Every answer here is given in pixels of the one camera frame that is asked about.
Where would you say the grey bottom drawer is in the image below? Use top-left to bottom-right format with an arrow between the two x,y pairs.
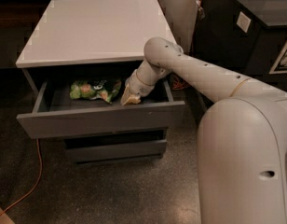
65,129 -> 167,163

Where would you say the green rice chip bag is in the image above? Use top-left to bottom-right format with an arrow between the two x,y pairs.
69,79 -> 122,104

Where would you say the cardboard corner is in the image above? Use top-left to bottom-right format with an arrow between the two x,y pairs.
0,204 -> 15,224

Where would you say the orange extension cable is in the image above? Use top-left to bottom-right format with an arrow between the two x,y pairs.
0,0 -> 212,222

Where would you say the grey drawer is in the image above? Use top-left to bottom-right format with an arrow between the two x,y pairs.
17,80 -> 185,139
65,129 -> 167,163

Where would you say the black cabinet with hole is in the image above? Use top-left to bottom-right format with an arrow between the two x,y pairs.
193,0 -> 287,91

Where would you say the grey drawer cabinet white top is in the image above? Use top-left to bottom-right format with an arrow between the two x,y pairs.
14,0 -> 182,166

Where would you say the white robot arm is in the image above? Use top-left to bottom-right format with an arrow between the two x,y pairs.
121,37 -> 287,224

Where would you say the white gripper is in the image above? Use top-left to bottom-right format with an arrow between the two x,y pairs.
120,72 -> 155,105

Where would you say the framed poster on cabinet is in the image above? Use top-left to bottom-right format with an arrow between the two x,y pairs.
269,41 -> 287,75

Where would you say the white label on cabinet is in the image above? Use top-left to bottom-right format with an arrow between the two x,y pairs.
237,12 -> 251,33

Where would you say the grey top drawer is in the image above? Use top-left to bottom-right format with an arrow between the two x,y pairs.
17,80 -> 185,139

